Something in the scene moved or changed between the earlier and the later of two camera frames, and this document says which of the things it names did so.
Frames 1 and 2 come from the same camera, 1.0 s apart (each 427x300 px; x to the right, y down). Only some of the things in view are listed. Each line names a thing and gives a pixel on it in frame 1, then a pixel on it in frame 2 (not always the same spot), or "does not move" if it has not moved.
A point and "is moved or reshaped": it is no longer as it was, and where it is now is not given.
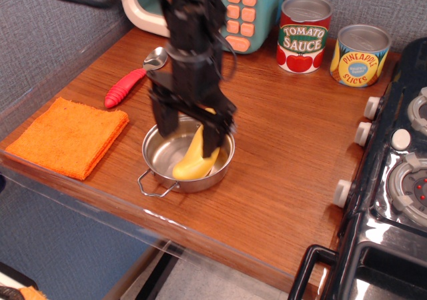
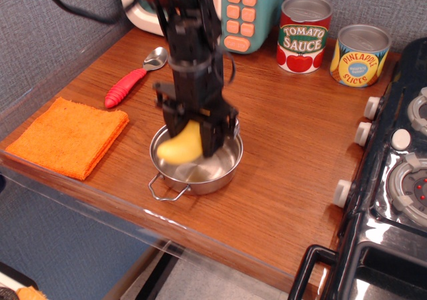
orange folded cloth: (68, 139) does not move
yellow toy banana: (193, 165) → (185, 148)
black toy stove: (383, 253) does not move
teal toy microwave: (253, 12) does not move
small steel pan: (163, 153) is moved or reshaped
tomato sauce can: (303, 33) does not move
